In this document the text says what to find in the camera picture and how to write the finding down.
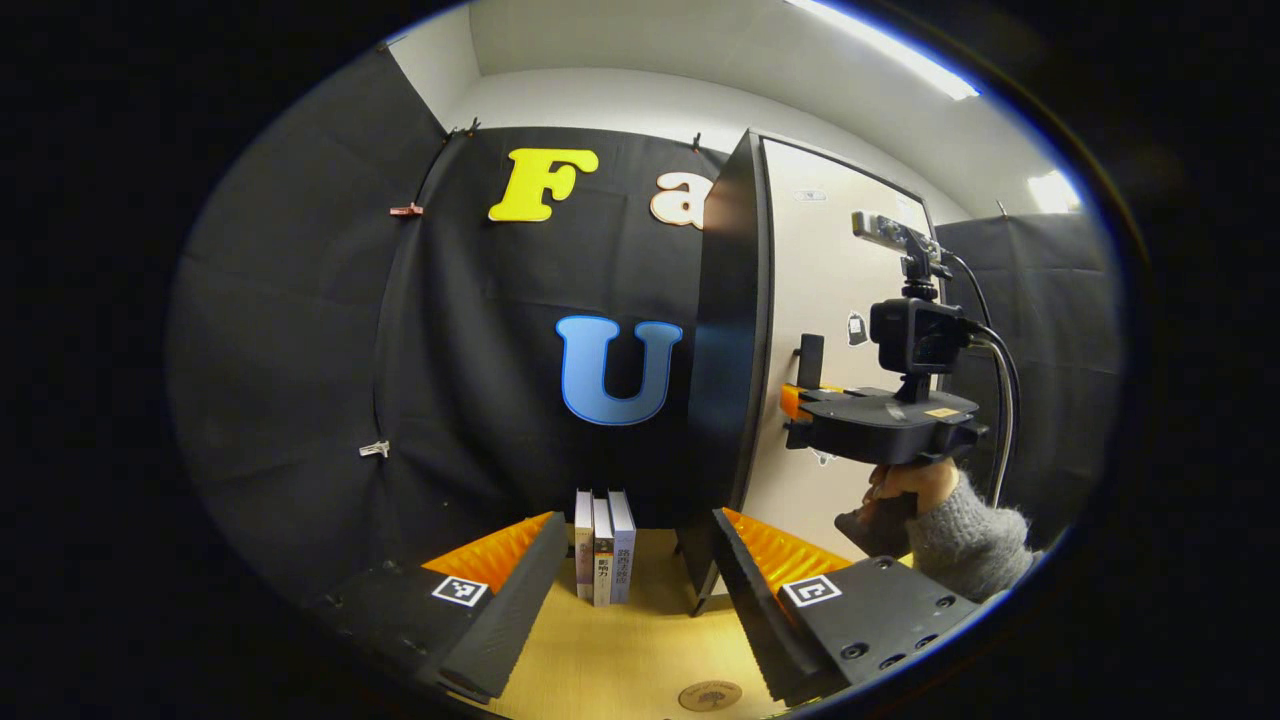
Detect small ceiling light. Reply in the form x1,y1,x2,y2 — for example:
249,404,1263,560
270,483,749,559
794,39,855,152
1027,169,1087,214

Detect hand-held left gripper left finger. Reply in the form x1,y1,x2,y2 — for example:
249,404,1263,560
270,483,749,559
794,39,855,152
320,512,569,701

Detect black backdrop cloth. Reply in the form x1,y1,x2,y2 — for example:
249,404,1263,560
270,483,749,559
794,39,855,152
170,45,1123,601

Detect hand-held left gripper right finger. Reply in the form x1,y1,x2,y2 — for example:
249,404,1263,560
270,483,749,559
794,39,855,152
711,508,986,706

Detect grey cable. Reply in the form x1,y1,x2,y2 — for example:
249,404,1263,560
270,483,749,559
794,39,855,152
967,334,1007,507

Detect black cable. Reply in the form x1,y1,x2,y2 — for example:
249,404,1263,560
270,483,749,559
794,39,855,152
944,252,1024,503

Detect long ceiling light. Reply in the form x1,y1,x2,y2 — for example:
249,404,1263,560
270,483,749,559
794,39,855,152
785,0,982,102

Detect white spine book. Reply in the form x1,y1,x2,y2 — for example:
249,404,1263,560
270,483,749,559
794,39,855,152
591,496,615,608

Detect pale blue spine book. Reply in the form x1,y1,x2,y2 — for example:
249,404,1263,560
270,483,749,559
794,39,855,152
607,489,638,605

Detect dark grey cabinet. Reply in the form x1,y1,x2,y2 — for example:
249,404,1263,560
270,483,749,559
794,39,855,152
677,128,774,617

